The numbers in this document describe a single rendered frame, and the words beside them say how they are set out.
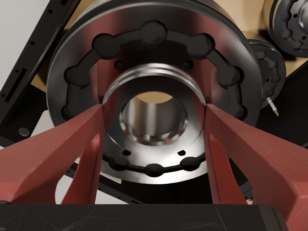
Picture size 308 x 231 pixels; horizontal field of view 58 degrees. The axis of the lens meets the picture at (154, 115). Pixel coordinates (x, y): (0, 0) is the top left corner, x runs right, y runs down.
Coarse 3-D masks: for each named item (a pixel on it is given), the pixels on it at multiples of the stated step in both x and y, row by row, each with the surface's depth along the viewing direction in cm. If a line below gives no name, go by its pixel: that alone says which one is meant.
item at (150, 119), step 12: (132, 108) 15; (144, 108) 16; (156, 108) 16; (168, 108) 16; (180, 108) 14; (132, 120) 14; (144, 120) 15; (156, 120) 15; (168, 120) 15; (180, 120) 14; (144, 132) 14; (156, 132) 14; (168, 132) 14
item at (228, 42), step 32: (160, 0) 10; (96, 32) 11; (128, 32) 11; (160, 32) 11; (192, 32) 11; (224, 32) 11; (64, 64) 12; (96, 64) 12; (128, 64) 12; (160, 64) 12; (192, 64) 12; (224, 64) 12; (256, 64) 12; (64, 96) 13; (96, 96) 13; (224, 96) 13; (256, 96) 13; (128, 160) 15; (160, 160) 15; (192, 160) 15
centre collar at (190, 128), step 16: (128, 80) 12; (144, 80) 12; (160, 80) 12; (176, 80) 12; (112, 96) 12; (128, 96) 12; (176, 96) 12; (192, 96) 12; (112, 112) 13; (192, 112) 12; (112, 128) 13; (128, 128) 14; (176, 128) 14; (192, 128) 13; (128, 144) 14; (144, 144) 14; (160, 144) 14; (176, 144) 14
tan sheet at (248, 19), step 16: (224, 0) 31; (240, 0) 31; (256, 0) 31; (240, 16) 32; (256, 16) 32; (64, 32) 33; (256, 32) 33; (48, 64) 35; (288, 64) 36; (32, 80) 37; (144, 96) 38; (160, 96) 38
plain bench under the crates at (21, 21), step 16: (0, 0) 43; (16, 0) 43; (32, 0) 43; (48, 0) 43; (0, 16) 44; (16, 16) 44; (32, 16) 44; (0, 32) 46; (16, 32) 46; (32, 32) 46; (0, 48) 48; (16, 48) 48; (0, 64) 50; (0, 80) 52; (64, 176) 68; (64, 192) 72
